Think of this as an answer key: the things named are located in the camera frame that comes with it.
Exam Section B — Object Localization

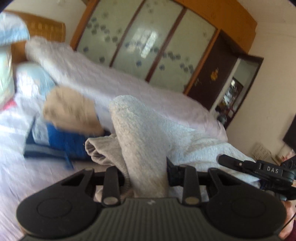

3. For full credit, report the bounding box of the beige folded garment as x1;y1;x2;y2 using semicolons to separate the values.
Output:
43;86;104;136

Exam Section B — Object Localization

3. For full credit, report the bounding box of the light blue floral pillow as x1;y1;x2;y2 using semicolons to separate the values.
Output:
1;12;56;108

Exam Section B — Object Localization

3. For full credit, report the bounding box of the blue drawstring garment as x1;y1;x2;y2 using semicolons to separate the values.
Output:
46;123;91;169

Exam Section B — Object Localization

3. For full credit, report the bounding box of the dark brown wooden door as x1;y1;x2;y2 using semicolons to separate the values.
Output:
187;31;264;128

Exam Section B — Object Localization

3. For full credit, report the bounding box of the lavender patterned bedspread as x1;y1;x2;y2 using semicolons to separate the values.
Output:
1;37;227;240

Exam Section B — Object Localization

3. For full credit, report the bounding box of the wooden wardrobe with glass doors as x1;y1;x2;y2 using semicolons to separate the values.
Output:
70;1;257;93

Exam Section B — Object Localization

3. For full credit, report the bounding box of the navy striped folded garment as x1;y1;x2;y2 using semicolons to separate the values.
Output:
23;115;112;163

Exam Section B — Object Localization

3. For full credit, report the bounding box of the black television screen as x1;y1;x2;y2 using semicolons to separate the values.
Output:
283;118;296;151

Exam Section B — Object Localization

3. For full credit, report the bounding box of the wooden headboard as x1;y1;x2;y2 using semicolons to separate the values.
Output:
4;10;66;64

